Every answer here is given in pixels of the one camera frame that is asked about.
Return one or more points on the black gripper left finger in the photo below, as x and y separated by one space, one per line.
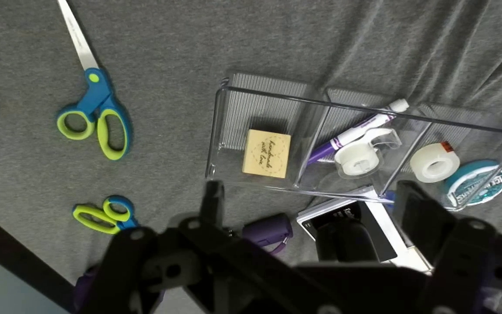
214 203

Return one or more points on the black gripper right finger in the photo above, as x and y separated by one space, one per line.
423 215

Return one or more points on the brown wooden stamp block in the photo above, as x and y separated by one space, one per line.
268 154

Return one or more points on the clear three-compartment case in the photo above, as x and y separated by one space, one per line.
262 111

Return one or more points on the white paper card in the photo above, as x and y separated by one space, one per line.
400 238

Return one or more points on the clear tape roll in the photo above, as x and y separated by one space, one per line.
435 163

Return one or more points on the purple folded umbrella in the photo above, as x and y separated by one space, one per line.
269 229

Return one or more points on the small blue green scissors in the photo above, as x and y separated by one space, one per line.
106 215

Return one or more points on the purple marker pen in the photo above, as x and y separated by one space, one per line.
350 135

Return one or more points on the large blue green scissors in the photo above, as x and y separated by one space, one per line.
97 102

